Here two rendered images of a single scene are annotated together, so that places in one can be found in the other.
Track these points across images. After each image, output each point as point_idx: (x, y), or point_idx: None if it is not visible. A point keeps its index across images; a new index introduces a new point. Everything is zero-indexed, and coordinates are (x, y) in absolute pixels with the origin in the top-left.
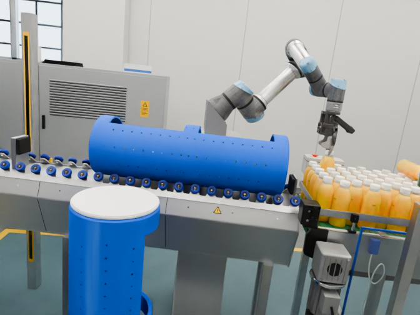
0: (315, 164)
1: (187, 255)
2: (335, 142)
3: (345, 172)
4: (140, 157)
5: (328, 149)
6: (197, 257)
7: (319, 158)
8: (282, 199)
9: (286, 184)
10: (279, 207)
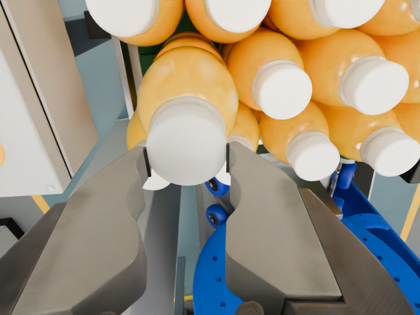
0: (225, 172)
1: (177, 197)
2: (338, 219)
3: (370, 9)
4: None
5: (145, 161)
6: (174, 185)
7: (17, 126)
8: (342, 204)
9: (221, 195)
10: (332, 192)
